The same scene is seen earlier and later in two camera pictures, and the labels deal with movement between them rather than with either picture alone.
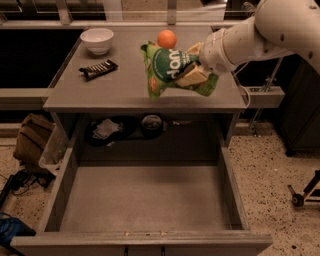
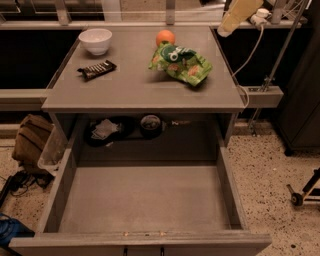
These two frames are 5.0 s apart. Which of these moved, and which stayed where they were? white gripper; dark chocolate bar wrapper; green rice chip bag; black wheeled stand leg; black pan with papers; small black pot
Moved: white gripper; green rice chip bag
Stayed: dark chocolate bar wrapper; small black pot; black pan with papers; black wheeled stand leg
